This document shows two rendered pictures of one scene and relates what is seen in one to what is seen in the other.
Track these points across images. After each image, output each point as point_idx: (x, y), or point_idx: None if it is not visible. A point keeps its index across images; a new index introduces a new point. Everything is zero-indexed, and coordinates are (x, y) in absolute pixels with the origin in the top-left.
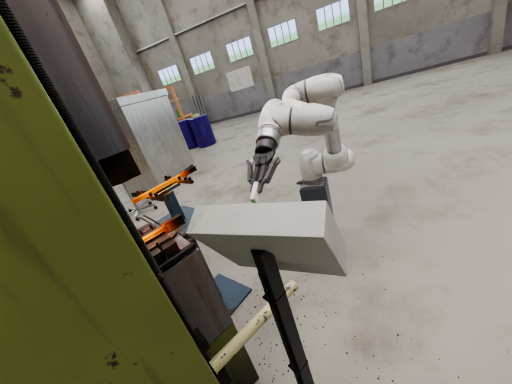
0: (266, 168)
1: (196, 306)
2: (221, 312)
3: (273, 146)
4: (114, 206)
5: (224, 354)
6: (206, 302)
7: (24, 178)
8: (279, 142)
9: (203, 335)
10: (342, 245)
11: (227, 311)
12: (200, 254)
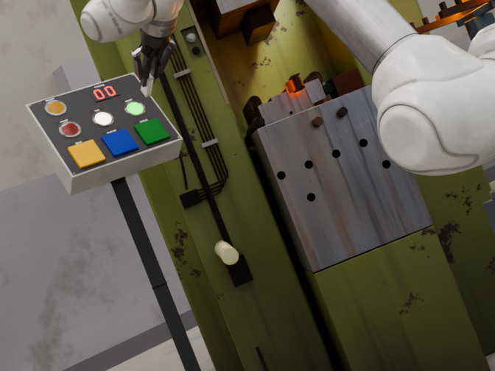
0: (145, 60)
1: (281, 202)
2: (298, 239)
3: (141, 34)
4: None
5: (218, 244)
6: (284, 207)
7: None
8: (144, 29)
9: (183, 193)
10: (56, 160)
11: (302, 246)
12: (258, 136)
